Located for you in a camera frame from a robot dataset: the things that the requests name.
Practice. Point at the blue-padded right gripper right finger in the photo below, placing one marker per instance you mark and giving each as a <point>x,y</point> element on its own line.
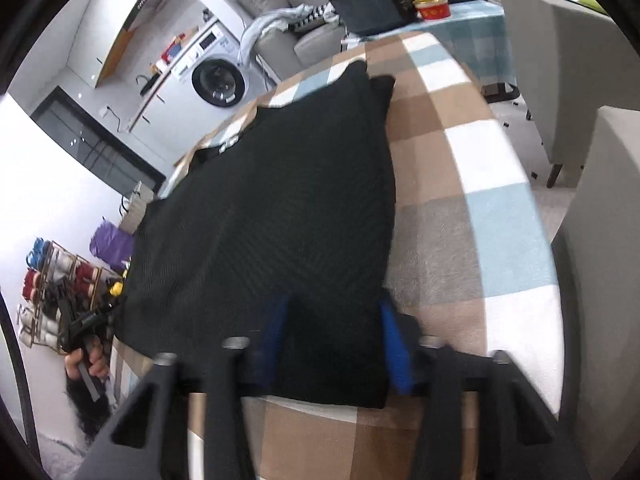
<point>401,340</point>

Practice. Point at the white front-load washing machine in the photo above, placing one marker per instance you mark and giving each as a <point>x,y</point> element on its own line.
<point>210,75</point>

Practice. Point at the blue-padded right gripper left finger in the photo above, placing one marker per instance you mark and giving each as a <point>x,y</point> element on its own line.
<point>268,343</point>

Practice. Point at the grey chair back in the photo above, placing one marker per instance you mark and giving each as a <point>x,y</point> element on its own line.
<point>596,254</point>

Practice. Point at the purple bag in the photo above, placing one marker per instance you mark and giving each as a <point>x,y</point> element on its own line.
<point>112,245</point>

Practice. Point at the white kitchen cabinet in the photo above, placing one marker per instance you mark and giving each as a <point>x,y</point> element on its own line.
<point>167,69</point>

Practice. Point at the checkered brown blue tablecloth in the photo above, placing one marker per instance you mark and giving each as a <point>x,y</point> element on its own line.
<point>470,260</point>

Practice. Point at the black knit t-shirt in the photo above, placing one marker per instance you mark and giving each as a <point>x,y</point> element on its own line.
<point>303,204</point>

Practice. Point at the teal checkered small tablecloth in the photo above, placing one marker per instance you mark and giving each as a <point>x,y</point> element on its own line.
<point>474,35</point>

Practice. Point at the woven laundry basket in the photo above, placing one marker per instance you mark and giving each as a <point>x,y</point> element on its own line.
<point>133,207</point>

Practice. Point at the grey sofa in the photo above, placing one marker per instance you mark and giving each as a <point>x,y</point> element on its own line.
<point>285,49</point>

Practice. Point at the person's left hand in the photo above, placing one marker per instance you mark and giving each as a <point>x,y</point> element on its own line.
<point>93,359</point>

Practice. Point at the shoe rack with shoes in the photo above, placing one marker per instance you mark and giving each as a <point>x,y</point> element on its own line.
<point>58,288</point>

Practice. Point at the red instant noodle cup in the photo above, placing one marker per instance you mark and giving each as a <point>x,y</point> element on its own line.
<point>431,10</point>

